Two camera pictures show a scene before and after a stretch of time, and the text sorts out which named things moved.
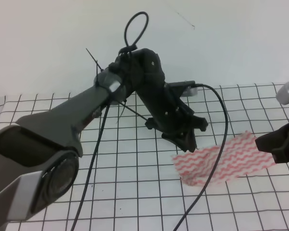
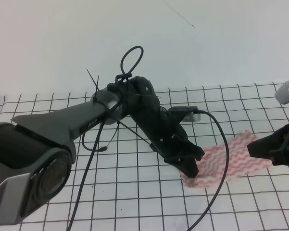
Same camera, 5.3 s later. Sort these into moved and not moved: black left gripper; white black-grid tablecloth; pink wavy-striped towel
Moved: black left gripper
Not moved: white black-grid tablecloth; pink wavy-striped towel
